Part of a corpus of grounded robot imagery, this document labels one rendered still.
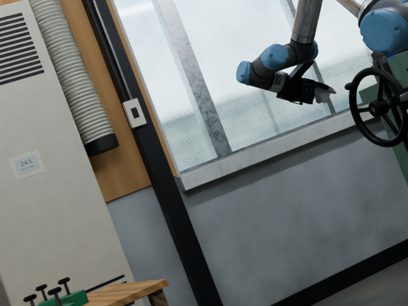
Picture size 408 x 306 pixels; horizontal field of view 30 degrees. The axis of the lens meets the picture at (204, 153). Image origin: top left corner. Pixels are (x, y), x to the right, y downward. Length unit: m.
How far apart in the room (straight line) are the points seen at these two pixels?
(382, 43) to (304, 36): 0.49
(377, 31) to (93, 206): 1.70
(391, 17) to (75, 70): 1.87
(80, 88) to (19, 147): 0.43
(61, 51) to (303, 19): 1.44
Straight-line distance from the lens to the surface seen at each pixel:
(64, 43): 3.53
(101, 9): 3.75
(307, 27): 2.42
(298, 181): 4.02
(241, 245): 3.83
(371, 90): 3.00
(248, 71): 2.44
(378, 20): 1.98
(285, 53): 2.39
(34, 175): 3.25
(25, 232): 3.22
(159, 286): 2.60
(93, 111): 3.47
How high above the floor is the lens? 0.80
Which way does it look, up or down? 2 degrees up
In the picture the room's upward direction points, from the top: 21 degrees counter-clockwise
